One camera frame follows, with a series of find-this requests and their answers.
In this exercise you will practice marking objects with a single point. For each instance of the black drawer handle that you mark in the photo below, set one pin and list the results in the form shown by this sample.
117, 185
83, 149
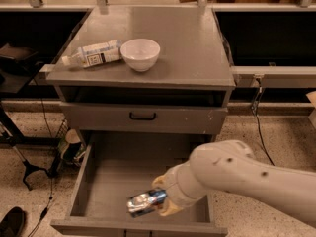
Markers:
150, 117

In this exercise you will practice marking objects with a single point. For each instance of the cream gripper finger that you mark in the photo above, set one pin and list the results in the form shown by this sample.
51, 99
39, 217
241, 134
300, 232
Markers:
168, 208
160, 182

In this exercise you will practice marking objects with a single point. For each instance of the wire basket with cups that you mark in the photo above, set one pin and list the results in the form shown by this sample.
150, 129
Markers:
70, 149

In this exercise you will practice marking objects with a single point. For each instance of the black tripod stand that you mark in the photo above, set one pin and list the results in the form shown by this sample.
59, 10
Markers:
11, 135

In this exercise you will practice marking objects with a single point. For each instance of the grey open middle drawer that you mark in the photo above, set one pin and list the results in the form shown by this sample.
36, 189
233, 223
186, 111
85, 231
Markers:
120, 165

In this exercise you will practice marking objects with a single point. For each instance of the black shoe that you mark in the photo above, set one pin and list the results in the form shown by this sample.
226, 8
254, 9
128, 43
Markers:
13, 222

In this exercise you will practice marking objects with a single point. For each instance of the clear plastic water bottle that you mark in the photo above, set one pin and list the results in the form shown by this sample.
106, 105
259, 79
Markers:
94, 54

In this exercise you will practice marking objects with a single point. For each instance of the blue silver redbull can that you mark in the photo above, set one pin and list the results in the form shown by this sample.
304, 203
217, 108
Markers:
146, 202

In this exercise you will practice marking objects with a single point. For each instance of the white ceramic bowl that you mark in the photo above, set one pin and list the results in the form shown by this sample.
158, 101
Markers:
140, 54

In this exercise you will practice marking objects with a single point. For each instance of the metal rail frame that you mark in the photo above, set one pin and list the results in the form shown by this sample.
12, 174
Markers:
275, 76

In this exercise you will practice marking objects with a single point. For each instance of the black side table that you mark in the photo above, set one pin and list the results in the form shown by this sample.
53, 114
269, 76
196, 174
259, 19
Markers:
18, 66

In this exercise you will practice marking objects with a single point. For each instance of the grey drawer cabinet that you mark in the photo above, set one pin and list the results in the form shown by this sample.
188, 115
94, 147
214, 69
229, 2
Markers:
192, 69

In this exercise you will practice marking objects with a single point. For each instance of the grey top drawer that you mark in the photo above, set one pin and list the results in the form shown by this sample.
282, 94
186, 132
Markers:
170, 119

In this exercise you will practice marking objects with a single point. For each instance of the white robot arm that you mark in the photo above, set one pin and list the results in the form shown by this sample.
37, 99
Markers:
228, 166

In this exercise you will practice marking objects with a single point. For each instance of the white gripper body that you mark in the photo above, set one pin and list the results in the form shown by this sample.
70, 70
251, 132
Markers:
173, 185

